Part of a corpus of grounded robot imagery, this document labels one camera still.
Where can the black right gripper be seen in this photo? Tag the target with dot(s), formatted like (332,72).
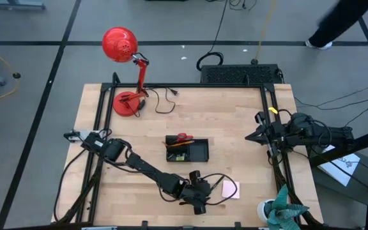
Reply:
(275,135)

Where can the white paper sheet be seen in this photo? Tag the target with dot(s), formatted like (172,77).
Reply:
(340,164)

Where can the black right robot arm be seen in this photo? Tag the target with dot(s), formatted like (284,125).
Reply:
(318,132)

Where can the orange pencil with eraser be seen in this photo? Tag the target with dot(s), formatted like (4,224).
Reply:
(184,143)

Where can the snake plant in white pot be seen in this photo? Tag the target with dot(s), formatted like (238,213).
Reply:
(281,209)

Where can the person's dark leg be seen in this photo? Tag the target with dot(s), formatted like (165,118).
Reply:
(340,22)

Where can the black computer case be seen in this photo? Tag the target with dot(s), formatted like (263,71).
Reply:
(240,74)

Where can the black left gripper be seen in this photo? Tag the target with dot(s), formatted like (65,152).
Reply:
(196,191)

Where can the black pen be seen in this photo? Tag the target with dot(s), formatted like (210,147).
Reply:
(217,183)

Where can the pink sticky note pad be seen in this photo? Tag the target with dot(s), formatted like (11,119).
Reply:
(230,190)

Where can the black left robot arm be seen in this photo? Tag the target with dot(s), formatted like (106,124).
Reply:
(145,167)

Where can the black mesh desk organizer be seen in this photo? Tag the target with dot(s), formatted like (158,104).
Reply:
(198,151)

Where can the black table frame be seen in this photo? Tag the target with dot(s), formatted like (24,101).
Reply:
(184,85)

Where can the black floor disc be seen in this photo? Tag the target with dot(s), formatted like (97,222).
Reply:
(17,75)

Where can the grey furniture base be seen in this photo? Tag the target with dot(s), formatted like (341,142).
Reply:
(16,4)

